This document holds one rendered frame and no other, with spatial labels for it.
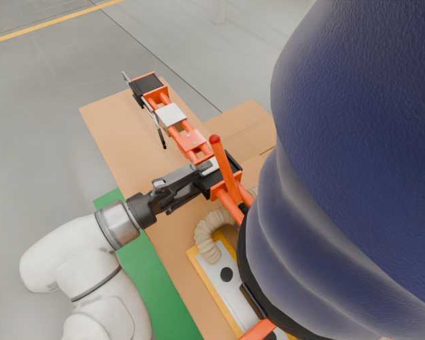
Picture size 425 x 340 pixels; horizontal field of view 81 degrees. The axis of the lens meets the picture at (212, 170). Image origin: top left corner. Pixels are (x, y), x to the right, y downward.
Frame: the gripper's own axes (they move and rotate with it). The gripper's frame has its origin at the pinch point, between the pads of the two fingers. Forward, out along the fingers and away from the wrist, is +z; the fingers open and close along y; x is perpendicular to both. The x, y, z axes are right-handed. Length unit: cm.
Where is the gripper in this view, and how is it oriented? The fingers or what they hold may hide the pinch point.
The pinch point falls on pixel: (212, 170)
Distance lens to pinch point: 58.7
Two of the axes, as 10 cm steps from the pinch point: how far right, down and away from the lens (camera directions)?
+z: 8.3, -4.7, 3.0
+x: 5.6, 6.9, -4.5
